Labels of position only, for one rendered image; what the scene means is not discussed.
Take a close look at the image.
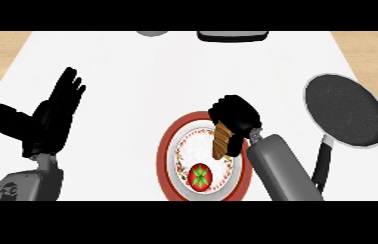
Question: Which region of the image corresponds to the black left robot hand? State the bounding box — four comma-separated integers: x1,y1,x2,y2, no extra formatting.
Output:
0,66,87,159

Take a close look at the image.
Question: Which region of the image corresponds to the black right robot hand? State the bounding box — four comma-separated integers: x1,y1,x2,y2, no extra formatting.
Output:
206,94,262,157

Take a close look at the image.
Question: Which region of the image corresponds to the brown croissant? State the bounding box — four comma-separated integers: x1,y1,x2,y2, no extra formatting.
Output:
211,121,236,161

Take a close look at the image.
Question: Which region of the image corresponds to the red-rimmed white plate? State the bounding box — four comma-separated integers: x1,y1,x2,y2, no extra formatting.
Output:
155,110,254,202

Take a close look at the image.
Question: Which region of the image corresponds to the dark grey frying pan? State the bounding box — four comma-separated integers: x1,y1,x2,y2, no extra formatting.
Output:
302,73,378,195

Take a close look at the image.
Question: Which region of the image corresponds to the red tomato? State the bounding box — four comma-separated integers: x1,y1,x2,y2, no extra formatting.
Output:
186,163,214,193

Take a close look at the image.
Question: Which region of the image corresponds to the black and white appliance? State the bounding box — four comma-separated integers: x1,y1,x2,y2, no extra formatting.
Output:
196,30,270,43

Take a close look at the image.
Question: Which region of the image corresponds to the grey rounded object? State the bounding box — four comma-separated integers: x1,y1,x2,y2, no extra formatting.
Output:
135,30,169,38

